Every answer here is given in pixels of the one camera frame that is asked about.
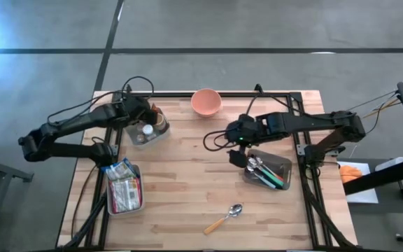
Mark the light blue handled spoon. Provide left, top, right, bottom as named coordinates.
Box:
left=246, top=167, right=276, bottom=190

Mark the brown table cable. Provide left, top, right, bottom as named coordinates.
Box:
left=70, top=166, right=97, bottom=239

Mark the red ramen packet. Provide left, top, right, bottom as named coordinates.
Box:
left=110, top=177, right=143, bottom=214

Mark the black metal table frame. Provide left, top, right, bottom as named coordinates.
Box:
left=61, top=83, right=358, bottom=251

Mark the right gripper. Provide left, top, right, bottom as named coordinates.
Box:
left=226, top=113, right=258, bottom=168

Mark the grey side table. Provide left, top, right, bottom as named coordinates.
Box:
left=0, top=153, right=34, bottom=246

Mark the blue yellow ramen packet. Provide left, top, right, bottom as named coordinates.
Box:
left=101, top=157, right=139, bottom=182

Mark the white board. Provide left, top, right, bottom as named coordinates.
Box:
left=337, top=160, right=379, bottom=204

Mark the light grey plastic bin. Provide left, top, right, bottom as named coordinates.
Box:
left=124, top=110, right=171, bottom=148

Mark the peach plastic bowl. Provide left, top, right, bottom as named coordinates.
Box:
left=190, top=87, right=222, bottom=118

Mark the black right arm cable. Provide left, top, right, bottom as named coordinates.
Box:
left=364, top=94, right=398, bottom=136

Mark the white translucent plastic bin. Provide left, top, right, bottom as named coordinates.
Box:
left=106, top=164, right=146, bottom=216

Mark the white lid bagel seasoning jar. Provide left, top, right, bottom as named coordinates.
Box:
left=141, top=124, right=157, bottom=141

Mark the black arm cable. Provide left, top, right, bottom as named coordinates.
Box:
left=46, top=90, right=124, bottom=126
left=364, top=94, right=398, bottom=136

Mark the white plastic container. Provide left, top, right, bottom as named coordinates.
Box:
left=375, top=156, right=403, bottom=172

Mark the yellow handled spoon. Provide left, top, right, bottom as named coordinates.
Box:
left=203, top=202, right=243, bottom=235

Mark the gold lid spice jar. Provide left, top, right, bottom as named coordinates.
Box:
left=153, top=112, right=170, bottom=134

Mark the all silver spoon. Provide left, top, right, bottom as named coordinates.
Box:
left=247, top=157, right=269, bottom=178

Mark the orange object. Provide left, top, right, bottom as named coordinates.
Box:
left=339, top=164, right=363, bottom=184

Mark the dark grey plastic bin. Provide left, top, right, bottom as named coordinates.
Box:
left=242, top=149, right=292, bottom=192

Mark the orange grey cable bundle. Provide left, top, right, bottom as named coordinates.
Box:
left=344, top=90, right=400, bottom=120

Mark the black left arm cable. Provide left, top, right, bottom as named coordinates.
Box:
left=46, top=90, right=124, bottom=126

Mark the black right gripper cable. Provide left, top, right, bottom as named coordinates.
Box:
left=202, top=128, right=231, bottom=153

